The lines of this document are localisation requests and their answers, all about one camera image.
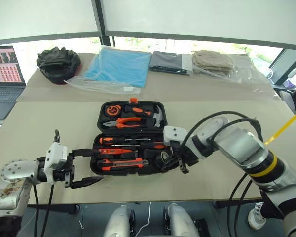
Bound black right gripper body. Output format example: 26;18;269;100
171;141;200;175

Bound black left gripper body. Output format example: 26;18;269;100
53;152;76;189

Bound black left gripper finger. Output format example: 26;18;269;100
71;175;106;190
71;148;102;158

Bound grey tape roll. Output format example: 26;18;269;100
155;150;173;170

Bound screwdriver black orange handle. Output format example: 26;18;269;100
99;136;139;145
125;140;167;150

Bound orange voltage tester pen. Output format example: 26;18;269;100
94;147;139;155

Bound orange black utility knife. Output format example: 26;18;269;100
101;158;150;172

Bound black tool case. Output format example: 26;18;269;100
90;98;174;177

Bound black table foot bar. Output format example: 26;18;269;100
213;199;262;209
27;203;81;214

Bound orange black tape measure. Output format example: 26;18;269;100
104;104;122;117

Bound silver rounded leg cover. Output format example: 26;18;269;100
103;204;137;237
162;203;201;237

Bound blue cloth in plastic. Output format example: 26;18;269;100
64;45;153;95

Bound dark grey folded cloth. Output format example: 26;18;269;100
148;50;193;76

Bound black crumpled bag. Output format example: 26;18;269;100
36;46;81;86

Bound blue folded cloth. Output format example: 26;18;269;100
84;47;152;88

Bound white shoe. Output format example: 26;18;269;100
248;202;268;231

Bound beige folded cloth stack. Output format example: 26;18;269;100
190;50;235;76

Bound grey laptop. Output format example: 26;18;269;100
0;45;27;120

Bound beige cloth in plastic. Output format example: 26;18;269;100
190;50;274;86

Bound black framed monitor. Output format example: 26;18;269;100
268;48;296;86

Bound white roller blind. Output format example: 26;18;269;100
101;0;296;48
0;0;101;42

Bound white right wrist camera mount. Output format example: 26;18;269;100
162;125;188;149

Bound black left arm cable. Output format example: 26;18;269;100
33;129;62;237

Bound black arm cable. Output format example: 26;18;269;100
181;110;265;237
33;129;62;237

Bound orange handled pliers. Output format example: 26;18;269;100
103;117;142;129

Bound claw hammer orange black handle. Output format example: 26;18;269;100
123;104;164;128

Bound white floor cable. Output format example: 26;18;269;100
135;202;152;237

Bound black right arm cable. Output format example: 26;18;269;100
181;110;265;237

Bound yellow strap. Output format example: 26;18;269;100
263;103;296;147

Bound dark window frame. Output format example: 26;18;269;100
0;0;296;51

